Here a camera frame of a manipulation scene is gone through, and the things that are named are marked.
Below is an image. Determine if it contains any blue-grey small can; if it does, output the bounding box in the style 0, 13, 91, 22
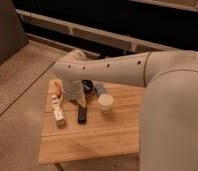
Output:
95, 83, 106, 96

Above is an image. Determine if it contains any orange carrot toy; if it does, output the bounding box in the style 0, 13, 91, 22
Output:
55, 82, 62, 98

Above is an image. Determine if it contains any black rectangular remote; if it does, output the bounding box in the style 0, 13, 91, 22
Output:
78, 105, 87, 123

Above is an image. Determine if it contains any grey sofa corner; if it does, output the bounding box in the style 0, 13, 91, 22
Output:
0, 0, 28, 65

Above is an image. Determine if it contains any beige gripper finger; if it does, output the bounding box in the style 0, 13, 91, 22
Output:
76, 95, 87, 108

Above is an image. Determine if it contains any white plastic cup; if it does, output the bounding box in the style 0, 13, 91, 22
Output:
98, 93, 113, 111

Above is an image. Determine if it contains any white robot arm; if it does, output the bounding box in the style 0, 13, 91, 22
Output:
54, 50, 198, 171

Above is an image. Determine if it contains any low wooden table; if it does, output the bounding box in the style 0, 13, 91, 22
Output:
39, 79, 144, 164

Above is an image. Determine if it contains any dark ceramic bowl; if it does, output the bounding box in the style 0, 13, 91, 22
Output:
82, 80, 93, 94

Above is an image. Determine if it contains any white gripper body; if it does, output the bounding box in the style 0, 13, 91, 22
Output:
62, 80, 83, 100

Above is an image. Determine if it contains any white labelled bottle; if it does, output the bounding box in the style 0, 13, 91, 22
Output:
51, 95, 66, 127

